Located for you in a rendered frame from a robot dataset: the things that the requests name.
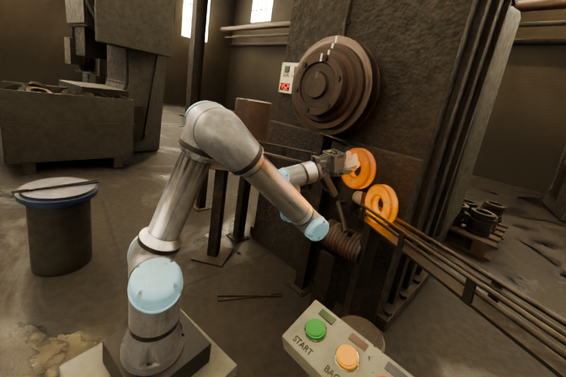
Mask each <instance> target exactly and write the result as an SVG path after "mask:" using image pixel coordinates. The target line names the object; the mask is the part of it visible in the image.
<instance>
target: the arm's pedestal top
mask: <svg viewBox="0 0 566 377"><path fill-rule="evenodd" d="M180 310H181V309H180ZM181 311H182V310H181ZM182 312H183V311H182ZM183 313H184V312H183ZM184 314H185V313H184ZM185 315H186V314H185ZM186 316H187V315H186ZM187 317H188V316H187ZM188 318H189V317H188ZM189 319H190V318H189ZM190 320H191V319H190ZM191 322H192V323H193V324H194V325H195V326H196V327H197V328H198V329H199V330H200V331H201V333H202V334H203V335H204V336H205V337H206V338H207V339H208V340H209V341H210V342H211V353H210V361H209V362H208V363H207V364H206V365H205V366H203V367H202V368H201V369H200V370H198V371H197V372H196V373H195V374H194V375H192V376H191V377H234V376H235V375H236V371H237V365H236V364H235V363H234V362H233V361H232V360H231V359H230V358H229V357H228V356H227V355H226V354H225V353H224V352H223V351H222V350H221V349H220V348H219V347H218V346H217V345H216V344H215V343H214V342H213V341H212V340H211V339H210V338H209V337H208V336H207V335H206V334H205V333H204V332H203V331H202V330H201V329H200V328H199V327H198V326H197V325H196V324H195V323H194V322H193V321H192V320H191ZM59 370H60V377H111V375H110V374H109V371H108V370H107V369H106V367H105V366H104V363H103V345H102V343H100V344H98V345H97V346H95V347H93V348H90V349H89V350H88V351H86V352H84V353H82V354H80V355H78V356H77V357H76V358H73V359H71V360H69V361H68V362H66V363H64V364H62V365H61V366H60V368H59Z"/></svg>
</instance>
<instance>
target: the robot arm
mask: <svg viewBox="0 0 566 377"><path fill-rule="evenodd" d="M178 144H179V147H180V150H181V152H180V154H179V157H178V160H177V162H176V163H175V166H174V169H173V171H172V173H171V175H170V178H169V180H168V183H167V185H166V188H165V190H164V191H163V195H162V197H161V199H160V201H159V203H158V207H157V208H156V211H155V213H154V215H153V218H152V221H151V223H150V225H149V227H146V228H144V229H142V230H141V231H140V233H139V236H137V237H136V238H135V239H134V240H133V241H132V243H131V245H130V247H129V250H128V253H127V262H128V283H129V284H128V290H127V291H128V297H129V320H128V324H129V326H128V329H127V331H126V334H125V336H124V338H123V340H122V342H121V345H120V361H121V364H122V366H123V367H124V369H125V370H126V371H128V372H129V373H131V374H134V375H139V376H148V375H153V374H157V373H159V372H162V371H164V370H165V369H167V368H168V367H169V366H171V365H172V364H173V363H174V362H175V361H176V360H177V358H178V357H179V355H180V354H181V352H182V350H183V347H184V328H183V325H182V323H181V320H180V319H179V313H180V303H181V292H182V288H183V276H182V272H181V269H180V267H179V265H178V264H177V263H176V262H175V258H176V256H177V254H178V252H179V249H180V247H181V245H182V240H181V238H180V236H179V235H180V233H181V231H182V230H183V227H184V224H185V222H186V220H187V218H188V216H189V214H190V211H191V209H192V207H193V204H194V202H195V200H196V197H197V195H198V193H199V192H200V188H201V186H202V184H203V183H204V180H205V178H206V175H207V173H208V171H209V169H210V167H211V164H212V163H213V162H219V163H221V165H223V166H224V167H225V168H227V169H228V170H229V171H230V172H231V173H233V174H234V175H235V176H242V177H244V178H245V179H246V180H247V181H248V182H249V183H250V184H251V185H252V186H253V187H255V188H256V189H257V190H258V191H259V192H260V193H261V194H262V195H263V196H264V197H265V198H266V199H267V200H268V201H269V202H270V203H271V204H272V205H274V206H275V207H276V208H277V209H278V210H279V211H280V217H281V219H282V220H284V221H287V222H292V223H293V224H294V225H295V226H296V227H297V228H299V229H300V230H301V231H302V232H303V233H304V234H305V236H306V237H308V238H309V239H310V240H311V241H313V242H318V241H320V240H322V239H323V238H324V237H325V236H326V235H327V234H328V229H329V225H328V222H327V221H326V220H325V219H324V218H323V217H322V216H321V215H320V214H319V213H318V212H317V211H316V210H315V209H314V208H313V207H312V206H311V205H310V204H309V203H308V202H307V201H306V200H305V199H304V198H303V197H302V196H301V188H300V187H301V186H304V185H307V184H310V183H315V182H317V181H318V180H319V181H320V182H321V184H322V185H323V187H324V189H325V191H326V193H327V194H328V195H330V196H332V197H333V198H334V197H335V196H337V195H338V192H337V190H336V188H335V187H334V184H333V183H332V181H331V179H330V177H332V176H333V177H339V176H344V175H346V174H350V173H352V172H354V171H355V170H356V169H357V168H358V167H359V166H360V162H359V161H358V157H357V154H356V153H354V154H353V155H352V156H351V152H350V151H347V152H346V153H344V152H342V151H339V150H336V149H334V148H333V149H329V150H326V151H323V154H322V155H321V156H315V155H313V156H311V161H309V162H304V163H300V164H296V165H293V166H289V167H283V168H281V169H277V168H276V167H275V166H274V165H273V164H272V163H271V162H270V161H269V160H268V158H267V157H266V156H265V155H264V149H263V147H262V146H261V145H260V144H259V143H258V142H257V141H256V140H255V138H254V137H253V135H252V134H251V133H250V132H249V130H248V129H247V127H246V126H245V125H244V123H243V122H242V121H241V120H240V119H239V118H238V117H237V116H236V115H235V114H234V113H233V112H232V111H230V110H228V109H225V108H224V107H223V106H222V105H220V104H219V103H216V102H212V101H200V102H198V103H195V104H193V105H191V106H190V107H189V108H188V110H187V111H186V113H185V116H184V129H183V132H182V134H181V136H180V138H179V142H178Z"/></svg>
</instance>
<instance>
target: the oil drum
mask: <svg viewBox="0 0 566 377"><path fill-rule="evenodd" d="M271 109H272V104H271V103H267V102H263V101H258V100H252V99H246V98H236V103H235V110H234V114H235V115H236V116H237V117H238V118H239V119H240V120H241V121H242V122H243V123H244V125H245V126H246V127H247V129H248V130H249V132H250V133H251V134H252V135H253V137H254V138H255V140H256V141H263V142H266V140H267V134H268V128H269V122H270V115H271Z"/></svg>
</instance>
